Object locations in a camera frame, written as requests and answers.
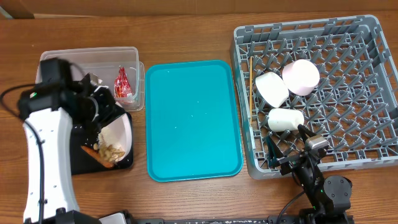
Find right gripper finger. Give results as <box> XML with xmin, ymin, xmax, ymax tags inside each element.
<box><xmin>298</xmin><ymin>124</ymin><xmax>317</xmax><ymax>143</ymax></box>
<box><xmin>266</xmin><ymin>136</ymin><xmax>285</xmax><ymax>168</ymax></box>

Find red snack wrapper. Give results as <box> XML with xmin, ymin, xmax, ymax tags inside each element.
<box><xmin>114</xmin><ymin>67</ymin><xmax>132</xmax><ymax>98</ymax></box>

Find white cup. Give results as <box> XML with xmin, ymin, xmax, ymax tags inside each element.
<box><xmin>267</xmin><ymin>108</ymin><xmax>305</xmax><ymax>132</ymax></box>

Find white plate with peanut shells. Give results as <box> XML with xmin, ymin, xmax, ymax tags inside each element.
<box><xmin>100</xmin><ymin>113</ymin><xmax>132</xmax><ymax>162</ymax></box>

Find orange carrot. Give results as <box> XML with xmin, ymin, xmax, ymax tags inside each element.
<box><xmin>81</xmin><ymin>146</ymin><xmax>114</xmax><ymax>169</ymax></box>

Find white bowl with green rim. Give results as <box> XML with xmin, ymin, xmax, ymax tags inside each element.
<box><xmin>255</xmin><ymin>72</ymin><xmax>289</xmax><ymax>108</ymax></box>

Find pink-rimmed white bowl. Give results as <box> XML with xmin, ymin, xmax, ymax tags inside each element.
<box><xmin>282</xmin><ymin>59</ymin><xmax>320</xmax><ymax>96</ymax></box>

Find wooden chopstick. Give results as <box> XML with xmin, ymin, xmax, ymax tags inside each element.
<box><xmin>249</xmin><ymin>56</ymin><xmax>253</xmax><ymax>126</ymax></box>

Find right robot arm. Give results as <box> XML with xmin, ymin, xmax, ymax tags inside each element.
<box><xmin>266</xmin><ymin>124</ymin><xmax>354</xmax><ymax>223</ymax></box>

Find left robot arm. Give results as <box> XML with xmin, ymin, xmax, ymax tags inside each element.
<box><xmin>17</xmin><ymin>58</ymin><xmax>134</xmax><ymax>223</ymax></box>

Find grey dishwasher rack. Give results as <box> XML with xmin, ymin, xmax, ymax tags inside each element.
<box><xmin>231</xmin><ymin>15</ymin><xmax>397</xmax><ymax>180</ymax></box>

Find clear plastic storage bin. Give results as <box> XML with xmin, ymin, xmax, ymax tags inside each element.
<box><xmin>40</xmin><ymin>47</ymin><xmax>145</xmax><ymax>111</ymax></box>

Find spilled rice and peanut shells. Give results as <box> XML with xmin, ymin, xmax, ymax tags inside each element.
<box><xmin>93</xmin><ymin>133</ymin><xmax>126</xmax><ymax>164</ymax></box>

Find black plastic tray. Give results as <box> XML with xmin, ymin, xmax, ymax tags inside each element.
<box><xmin>70</xmin><ymin>113</ymin><xmax>134</xmax><ymax>175</ymax></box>

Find teal serving tray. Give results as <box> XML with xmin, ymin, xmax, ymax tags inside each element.
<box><xmin>145</xmin><ymin>60</ymin><xmax>243</xmax><ymax>182</ymax></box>

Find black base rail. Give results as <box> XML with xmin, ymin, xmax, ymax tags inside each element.
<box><xmin>134</xmin><ymin>215</ymin><xmax>300</xmax><ymax>224</ymax></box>

